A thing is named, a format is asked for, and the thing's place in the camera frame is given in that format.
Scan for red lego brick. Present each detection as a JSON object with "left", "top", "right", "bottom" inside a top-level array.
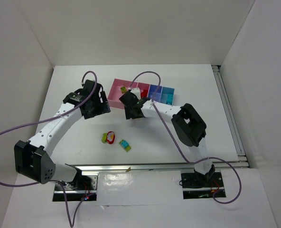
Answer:
[{"left": 140, "top": 90, "right": 148, "bottom": 98}]

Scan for green lego brick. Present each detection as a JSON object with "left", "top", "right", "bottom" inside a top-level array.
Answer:
[{"left": 120, "top": 86, "right": 127, "bottom": 94}]

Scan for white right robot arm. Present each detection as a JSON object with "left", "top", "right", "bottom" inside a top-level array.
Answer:
[{"left": 119, "top": 91, "right": 215, "bottom": 186}]

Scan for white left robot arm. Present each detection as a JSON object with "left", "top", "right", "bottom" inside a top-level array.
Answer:
[{"left": 14, "top": 80, "right": 111, "bottom": 189}]

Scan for teal legos in container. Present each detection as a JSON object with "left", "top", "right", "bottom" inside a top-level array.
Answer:
[{"left": 166, "top": 94, "right": 173, "bottom": 105}]

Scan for pink large container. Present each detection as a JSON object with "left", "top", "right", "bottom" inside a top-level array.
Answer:
[{"left": 107, "top": 78, "right": 132, "bottom": 109}]

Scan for pink small container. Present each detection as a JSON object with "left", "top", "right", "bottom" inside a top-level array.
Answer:
[{"left": 137, "top": 83, "right": 150, "bottom": 98}]

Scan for blue purple container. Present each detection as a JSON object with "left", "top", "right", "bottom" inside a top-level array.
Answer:
[{"left": 148, "top": 85, "right": 162, "bottom": 102}]

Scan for red white flower lego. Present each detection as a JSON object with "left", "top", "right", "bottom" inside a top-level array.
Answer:
[{"left": 106, "top": 131, "right": 115, "bottom": 144}]

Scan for green lego beside flower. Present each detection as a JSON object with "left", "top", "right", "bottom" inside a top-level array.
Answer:
[{"left": 101, "top": 133, "right": 107, "bottom": 143}]

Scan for blue green stacked lego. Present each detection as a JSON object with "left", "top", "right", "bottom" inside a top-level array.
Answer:
[{"left": 119, "top": 139, "right": 131, "bottom": 152}]

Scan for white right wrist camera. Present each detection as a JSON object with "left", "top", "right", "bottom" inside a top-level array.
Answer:
[{"left": 131, "top": 87, "right": 141, "bottom": 100}]

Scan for aluminium rail front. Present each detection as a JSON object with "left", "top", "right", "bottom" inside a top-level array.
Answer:
[{"left": 73, "top": 163, "right": 194, "bottom": 172}]

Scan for aluminium rail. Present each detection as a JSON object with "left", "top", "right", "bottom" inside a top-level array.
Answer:
[
  {"left": 211, "top": 65, "right": 249, "bottom": 167},
  {"left": 73, "top": 163, "right": 194, "bottom": 172}
]

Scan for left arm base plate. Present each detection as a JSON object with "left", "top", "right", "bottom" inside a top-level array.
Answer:
[{"left": 52, "top": 171, "right": 98, "bottom": 202}]

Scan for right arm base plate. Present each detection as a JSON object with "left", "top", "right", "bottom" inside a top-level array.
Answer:
[{"left": 178, "top": 172, "right": 226, "bottom": 200}]

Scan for aluminium rail right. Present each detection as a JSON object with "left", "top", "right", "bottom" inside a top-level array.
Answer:
[{"left": 211, "top": 65, "right": 249, "bottom": 167}]

